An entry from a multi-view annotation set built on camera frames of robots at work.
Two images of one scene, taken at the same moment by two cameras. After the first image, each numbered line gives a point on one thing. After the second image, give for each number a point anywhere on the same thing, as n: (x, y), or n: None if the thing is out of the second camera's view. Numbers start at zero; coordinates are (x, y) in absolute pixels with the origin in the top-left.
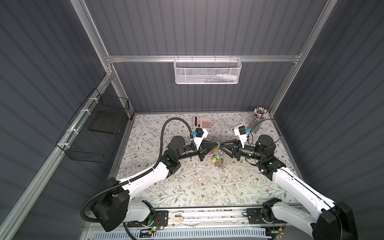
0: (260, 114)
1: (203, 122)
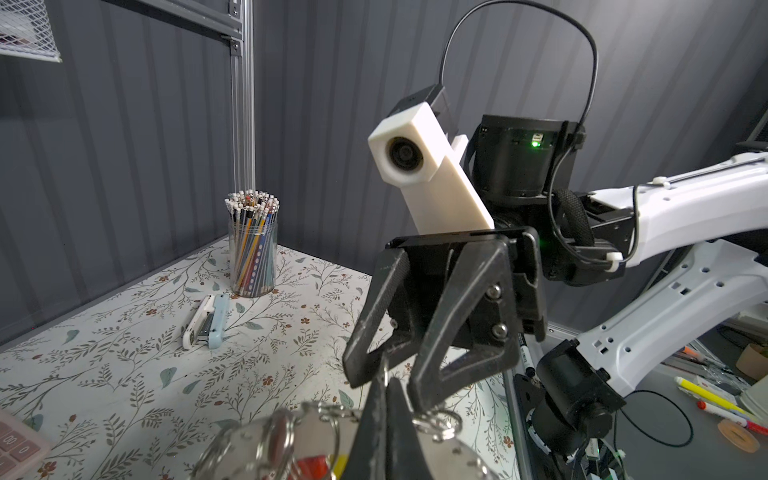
0: (253, 232)
1: (23, 452)
